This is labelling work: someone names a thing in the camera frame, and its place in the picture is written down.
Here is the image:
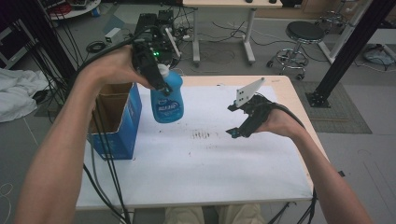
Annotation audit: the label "white metal stand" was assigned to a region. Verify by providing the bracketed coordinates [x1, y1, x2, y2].
[317, 0, 375, 64]

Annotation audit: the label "white cloth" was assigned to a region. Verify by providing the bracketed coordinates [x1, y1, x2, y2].
[0, 67, 50, 124]

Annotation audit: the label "blue cardboard box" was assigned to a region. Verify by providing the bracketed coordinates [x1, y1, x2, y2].
[87, 81, 144, 161]

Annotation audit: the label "blue bottle with white cap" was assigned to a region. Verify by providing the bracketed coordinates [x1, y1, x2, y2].
[149, 63, 185, 124]

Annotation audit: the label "black computer tower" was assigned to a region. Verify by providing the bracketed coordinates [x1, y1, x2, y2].
[155, 9, 178, 66]
[134, 12, 158, 45]

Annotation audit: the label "round white table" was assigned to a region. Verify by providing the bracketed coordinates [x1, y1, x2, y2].
[40, 0, 102, 21]

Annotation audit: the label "coiled black cable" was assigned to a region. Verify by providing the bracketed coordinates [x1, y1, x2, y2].
[85, 40, 107, 54]

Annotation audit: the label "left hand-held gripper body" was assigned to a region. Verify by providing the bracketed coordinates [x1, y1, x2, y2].
[132, 26, 182, 75]

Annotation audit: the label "white-legged wooden desk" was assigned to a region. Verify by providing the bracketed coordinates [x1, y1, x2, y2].
[181, 0, 284, 67]

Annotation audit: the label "thin white floor cable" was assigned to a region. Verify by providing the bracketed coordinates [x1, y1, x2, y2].
[0, 182, 15, 224]

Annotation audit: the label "person's khaki trousers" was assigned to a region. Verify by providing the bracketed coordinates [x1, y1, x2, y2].
[163, 203, 264, 224]

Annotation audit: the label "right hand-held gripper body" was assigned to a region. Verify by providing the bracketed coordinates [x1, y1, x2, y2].
[235, 77, 278, 138]

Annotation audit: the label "black post with cables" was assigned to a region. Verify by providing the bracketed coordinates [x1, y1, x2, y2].
[17, 0, 83, 94]

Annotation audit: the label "pale blue bundle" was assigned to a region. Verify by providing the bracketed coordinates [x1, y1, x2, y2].
[362, 46, 396, 68]

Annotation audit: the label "red cable coil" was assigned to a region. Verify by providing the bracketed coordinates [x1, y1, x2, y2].
[49, 3, 73, 15]

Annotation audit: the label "person's left hand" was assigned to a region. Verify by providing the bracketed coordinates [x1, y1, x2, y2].
[78, 44, 154, 95]

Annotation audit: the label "chrome chair base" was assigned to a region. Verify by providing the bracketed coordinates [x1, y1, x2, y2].
[314, 10, 348, 29]

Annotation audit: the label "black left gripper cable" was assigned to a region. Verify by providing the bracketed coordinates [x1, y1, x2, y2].
[66, 26, 163, 224]

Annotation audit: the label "small white box device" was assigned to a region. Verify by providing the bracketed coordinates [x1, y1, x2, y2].
[104, 27, 122, 45]

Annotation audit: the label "grey shelf unit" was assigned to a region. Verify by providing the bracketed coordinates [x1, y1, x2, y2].
[0, 18, 32, 70]

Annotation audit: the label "white power strip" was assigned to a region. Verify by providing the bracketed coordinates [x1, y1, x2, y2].
[177, 27, 192, 41]

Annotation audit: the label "black metal post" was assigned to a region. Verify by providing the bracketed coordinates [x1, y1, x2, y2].
[304, 0, 396, 108]

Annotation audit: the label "black round stool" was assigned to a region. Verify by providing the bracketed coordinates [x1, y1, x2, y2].
[265, 20, 326, 81]

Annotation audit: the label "person's right hand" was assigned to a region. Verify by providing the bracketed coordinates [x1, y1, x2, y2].
[255, 106, 308, 140]

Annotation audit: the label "black floor cables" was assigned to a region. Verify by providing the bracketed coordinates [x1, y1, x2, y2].
[199, 20, 300, 48]

